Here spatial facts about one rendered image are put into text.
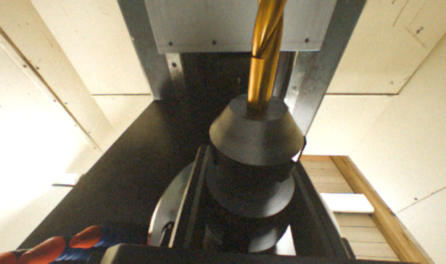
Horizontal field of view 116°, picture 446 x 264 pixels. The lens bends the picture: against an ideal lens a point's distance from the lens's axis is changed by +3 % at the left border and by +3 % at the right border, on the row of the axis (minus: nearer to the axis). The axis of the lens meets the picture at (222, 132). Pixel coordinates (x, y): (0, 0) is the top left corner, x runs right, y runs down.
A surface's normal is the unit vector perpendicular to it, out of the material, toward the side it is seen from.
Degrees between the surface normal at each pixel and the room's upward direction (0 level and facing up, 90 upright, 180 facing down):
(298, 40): 91
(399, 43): 90
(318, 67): 90
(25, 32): 90
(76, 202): 180
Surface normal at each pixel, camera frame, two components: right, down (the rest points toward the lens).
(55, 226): -0.03, -0.77
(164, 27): -0.04, 0.64
